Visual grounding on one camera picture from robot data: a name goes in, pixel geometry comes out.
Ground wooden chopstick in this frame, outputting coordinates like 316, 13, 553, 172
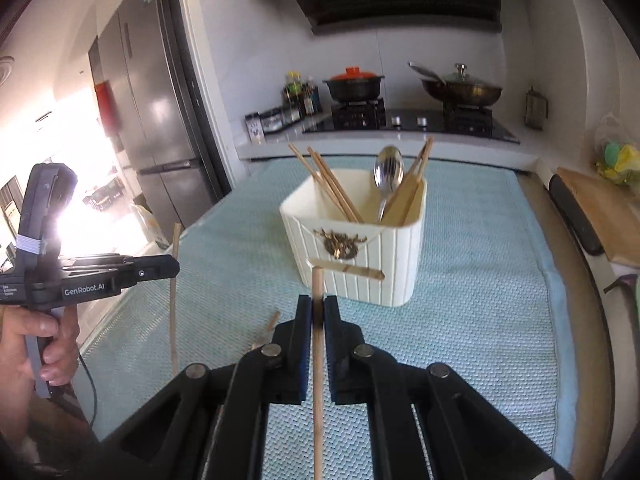
307, 148, 363, 223
311, 266, 324, 480
381, 136, 434, 226
168, 223, 182, 377
288, 143, 356, 221
252, 311, 281, 349

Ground stainless steel spoon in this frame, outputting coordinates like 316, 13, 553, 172
373, 145, 405, 221

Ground person's left hand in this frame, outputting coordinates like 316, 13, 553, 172
1, 306, 79, 446

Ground red hanging item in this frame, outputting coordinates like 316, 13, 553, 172
94, 81, 120, 136

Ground grey double door refrigerator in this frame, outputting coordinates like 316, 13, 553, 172
96, 0, 231, 236

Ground cream ribbed utensil holder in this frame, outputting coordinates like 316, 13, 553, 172
280, 168, 427, 307

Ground wooden cutting board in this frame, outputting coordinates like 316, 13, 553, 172
556, 167, 640, 268

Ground black spice rack containers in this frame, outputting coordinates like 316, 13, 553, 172
259, 105, 303, 134

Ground black gas stove top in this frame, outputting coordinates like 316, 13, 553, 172
303, 99, 520, 144

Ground sauce bottles group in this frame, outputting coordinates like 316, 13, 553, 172
282, 72, 322, 117

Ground yellow green plastic bag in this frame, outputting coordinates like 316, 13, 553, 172
593, 113, 639, 193

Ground dark glass kettle jar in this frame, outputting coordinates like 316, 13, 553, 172
524, 87, 549, 130

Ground dark wok with glass lid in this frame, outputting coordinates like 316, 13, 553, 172
408, 62, 502, 107

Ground black pot with red lid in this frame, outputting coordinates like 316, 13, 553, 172
324, 66, 384, 104

